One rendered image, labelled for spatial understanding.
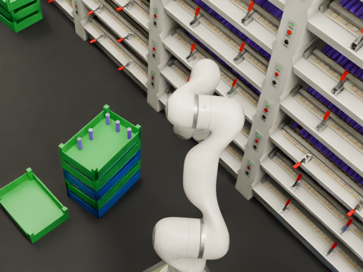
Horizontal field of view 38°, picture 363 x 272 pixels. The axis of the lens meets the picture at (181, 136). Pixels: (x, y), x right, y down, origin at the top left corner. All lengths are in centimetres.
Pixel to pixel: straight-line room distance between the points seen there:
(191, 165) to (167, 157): 118
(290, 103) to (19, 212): 133
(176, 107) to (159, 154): 124
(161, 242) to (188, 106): 41
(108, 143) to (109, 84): 74
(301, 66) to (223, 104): 49
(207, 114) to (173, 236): 37
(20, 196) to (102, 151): 51
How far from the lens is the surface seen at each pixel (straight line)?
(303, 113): 204
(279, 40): 192
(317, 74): 190
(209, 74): 158
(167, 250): 161
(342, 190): 213
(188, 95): 151
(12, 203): 262
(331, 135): 200
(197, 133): 210
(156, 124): 284
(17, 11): 342
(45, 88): 305
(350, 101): 186
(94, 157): 232
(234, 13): 207
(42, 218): 255
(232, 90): 230
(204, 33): 227
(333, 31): 177
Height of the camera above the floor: 220
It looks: 52 degrees down
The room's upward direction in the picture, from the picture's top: 7 degrees clockwise
